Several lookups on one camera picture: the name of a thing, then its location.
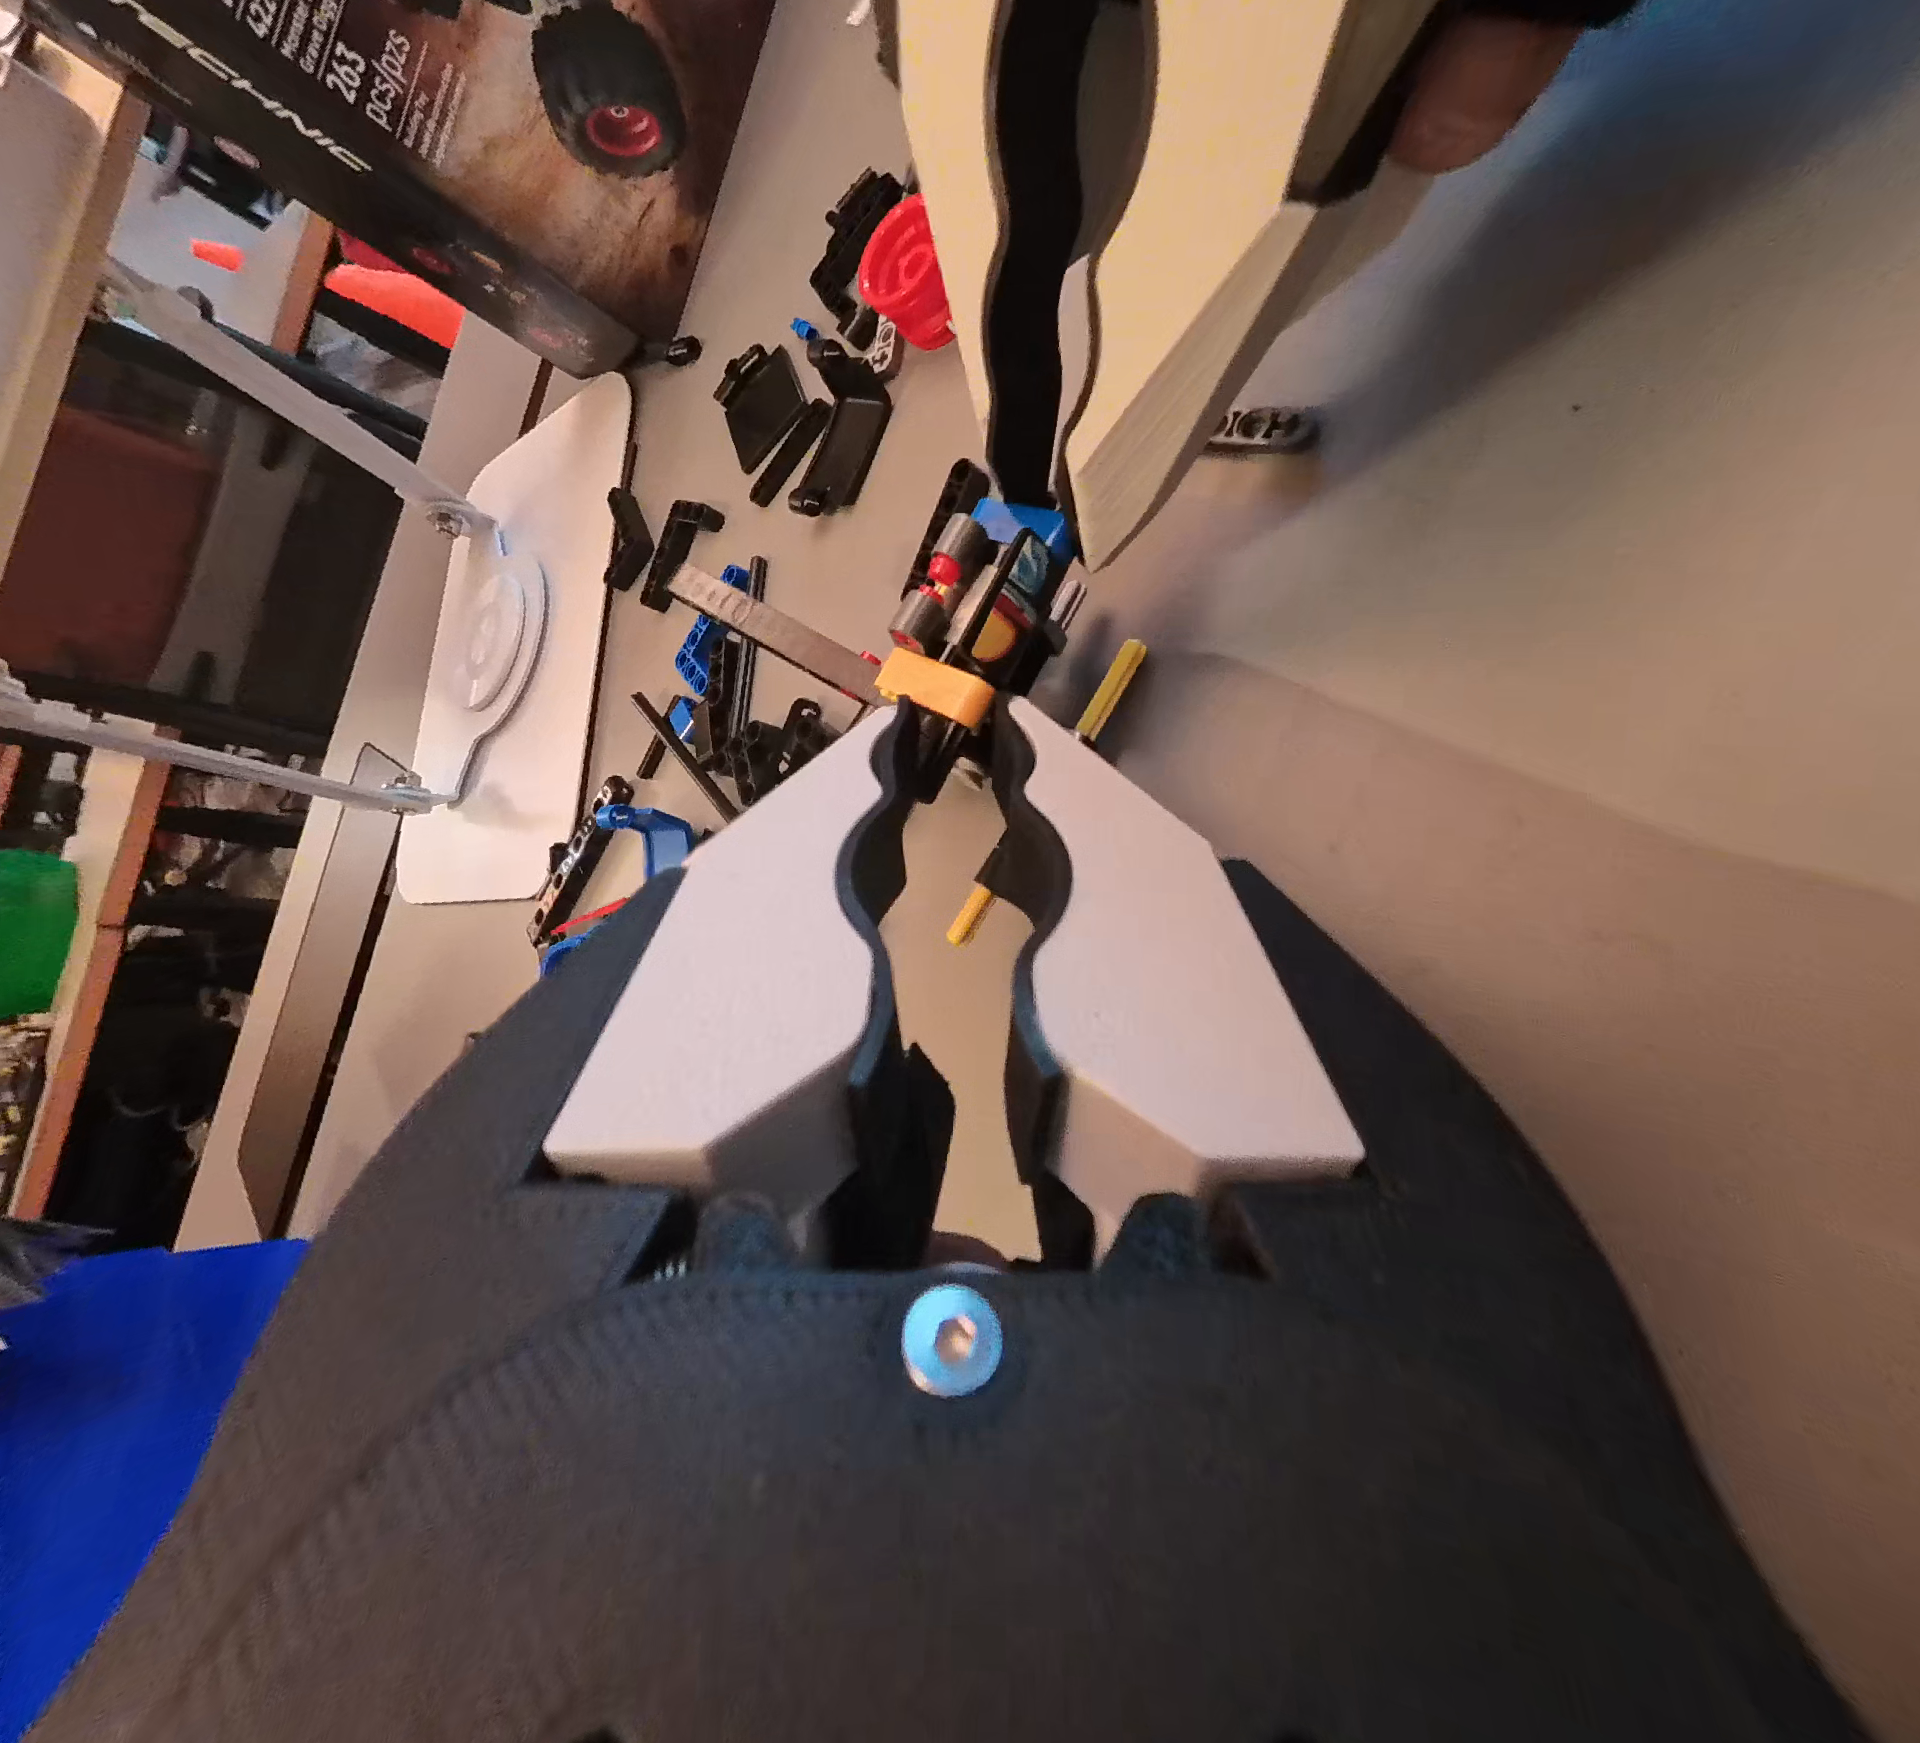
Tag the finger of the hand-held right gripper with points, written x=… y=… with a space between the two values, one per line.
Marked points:
x=1275 y=3
x=953 y=49

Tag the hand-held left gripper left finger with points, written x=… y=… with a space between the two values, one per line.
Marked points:
x=704 y=1024

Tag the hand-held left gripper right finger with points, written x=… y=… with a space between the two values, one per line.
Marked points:
x=1201 y=1024

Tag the small brick assembly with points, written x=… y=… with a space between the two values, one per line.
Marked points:
x=975 y=619

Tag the grey desk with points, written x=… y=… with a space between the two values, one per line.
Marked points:
x=1501 y=725

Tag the person's right hand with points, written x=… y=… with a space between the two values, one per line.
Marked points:
x=1478 y=93

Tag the black slanted panel piece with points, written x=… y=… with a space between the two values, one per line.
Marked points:
x=863 y=237

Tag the black beam with connector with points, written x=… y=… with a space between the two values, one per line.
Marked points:
x=579 y=858

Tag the red wheel rim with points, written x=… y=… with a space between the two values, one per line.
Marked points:
x=909 y=273

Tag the yellow axle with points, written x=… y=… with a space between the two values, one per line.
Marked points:
x=970 y=918
x=1111 y=691

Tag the long black axle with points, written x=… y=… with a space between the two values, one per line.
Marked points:
x=682 y=755

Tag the medium black axle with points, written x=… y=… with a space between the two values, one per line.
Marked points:
x=755 y=649

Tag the blue angled beam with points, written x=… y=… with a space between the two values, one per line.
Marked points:
x=704 y=641

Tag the long black holed beam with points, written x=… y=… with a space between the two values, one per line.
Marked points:
x=780 y=635

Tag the black square panel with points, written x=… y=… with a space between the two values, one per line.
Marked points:
x=764 y=409
x=843 y=453

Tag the black pin connector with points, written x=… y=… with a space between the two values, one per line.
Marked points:
x=672 y=351

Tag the grey thin beam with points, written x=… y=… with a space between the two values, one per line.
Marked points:
x=1262 y=429

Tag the black angled beam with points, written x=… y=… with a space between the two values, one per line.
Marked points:
x=627 y=541
x=682 y=551

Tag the toy truck set box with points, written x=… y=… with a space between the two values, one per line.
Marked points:
x=451 y=123

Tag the white book stand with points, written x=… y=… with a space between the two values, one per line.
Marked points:
x=511 y=545

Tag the blue storage bin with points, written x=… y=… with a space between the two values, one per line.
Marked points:
x=105 y=1474

